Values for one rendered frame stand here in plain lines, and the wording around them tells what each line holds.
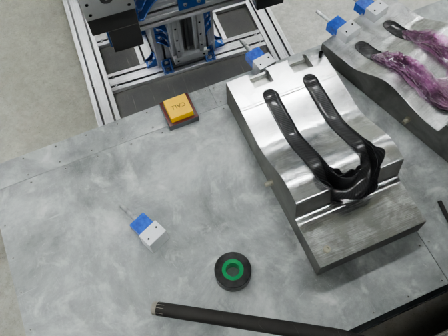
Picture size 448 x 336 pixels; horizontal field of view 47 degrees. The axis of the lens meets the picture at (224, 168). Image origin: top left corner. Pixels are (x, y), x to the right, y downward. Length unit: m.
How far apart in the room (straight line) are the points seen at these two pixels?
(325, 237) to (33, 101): 1.70
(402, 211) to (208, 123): 0.52
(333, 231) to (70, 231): 0.60
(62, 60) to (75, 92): 0.20
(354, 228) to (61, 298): 0.66
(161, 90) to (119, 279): 1.10
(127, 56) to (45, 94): 0.47
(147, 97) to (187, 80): 0.18
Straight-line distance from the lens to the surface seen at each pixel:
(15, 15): 2.88
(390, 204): 1.20
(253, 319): 1.06
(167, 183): 1.25
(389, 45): 1.44
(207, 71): 2.16
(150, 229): 1.16
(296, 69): 1.35
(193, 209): 1.22
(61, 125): 2.39
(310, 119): 1.24
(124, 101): 2.13
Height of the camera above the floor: 1.93
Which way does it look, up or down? 63 degrees down
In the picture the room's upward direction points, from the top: 4 degrees counter-clockwise
